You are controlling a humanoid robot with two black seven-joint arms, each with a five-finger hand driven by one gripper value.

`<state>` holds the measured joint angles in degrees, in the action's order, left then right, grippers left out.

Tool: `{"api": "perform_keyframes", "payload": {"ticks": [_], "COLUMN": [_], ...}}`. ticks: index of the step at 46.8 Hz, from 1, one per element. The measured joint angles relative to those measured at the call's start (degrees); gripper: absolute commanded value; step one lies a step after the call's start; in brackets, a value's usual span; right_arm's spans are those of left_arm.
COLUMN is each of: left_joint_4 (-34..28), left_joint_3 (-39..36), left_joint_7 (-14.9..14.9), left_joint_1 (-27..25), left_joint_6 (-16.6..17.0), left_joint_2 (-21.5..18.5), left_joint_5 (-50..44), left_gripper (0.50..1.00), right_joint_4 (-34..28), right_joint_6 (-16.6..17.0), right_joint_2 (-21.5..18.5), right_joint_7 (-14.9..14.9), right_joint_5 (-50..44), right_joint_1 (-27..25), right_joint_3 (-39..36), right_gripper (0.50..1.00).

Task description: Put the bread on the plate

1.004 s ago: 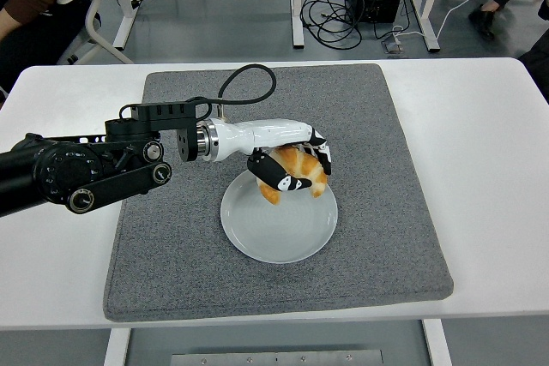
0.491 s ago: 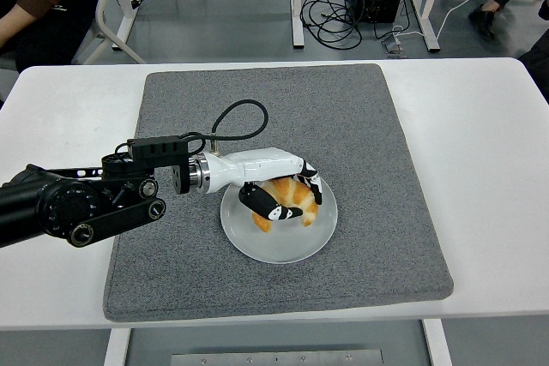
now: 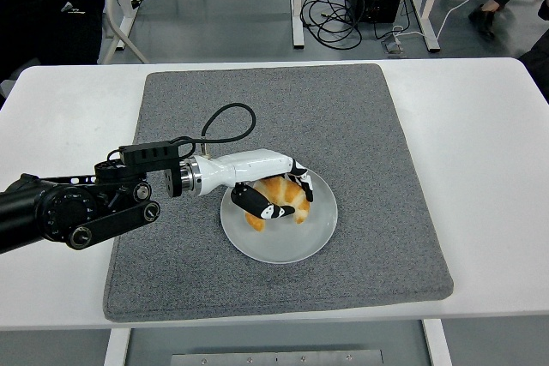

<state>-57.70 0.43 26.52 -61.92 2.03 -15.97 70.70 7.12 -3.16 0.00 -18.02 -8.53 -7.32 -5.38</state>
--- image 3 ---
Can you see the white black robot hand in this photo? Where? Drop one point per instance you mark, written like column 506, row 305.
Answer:
column 253, row 164

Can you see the golden croissant bread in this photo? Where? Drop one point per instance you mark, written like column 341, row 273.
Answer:
column 291, row 199

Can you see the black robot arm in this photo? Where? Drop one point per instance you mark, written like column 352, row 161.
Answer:
column 43, row 207

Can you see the pale grey round plate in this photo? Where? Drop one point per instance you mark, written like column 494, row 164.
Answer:
column 283, row 246

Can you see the grey metal plate with screws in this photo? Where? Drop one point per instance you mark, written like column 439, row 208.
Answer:
column 236, row 359

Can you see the grey felt mat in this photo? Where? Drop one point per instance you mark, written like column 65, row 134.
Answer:
column 343, row 126

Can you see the white desk leg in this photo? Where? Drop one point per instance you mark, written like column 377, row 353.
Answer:
column 429, row 36
column 297, row 19
column 130, row 14

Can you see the grey floor socket box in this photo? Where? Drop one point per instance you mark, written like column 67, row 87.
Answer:
column 394, row 49

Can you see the white table leg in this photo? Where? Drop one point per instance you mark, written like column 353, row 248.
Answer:
column 116, row 346
column 437, row 344

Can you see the person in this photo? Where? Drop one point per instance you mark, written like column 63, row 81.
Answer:
column 51, row 27

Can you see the dark cloth-covered object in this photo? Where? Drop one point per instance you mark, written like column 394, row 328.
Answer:
column 536, row 70

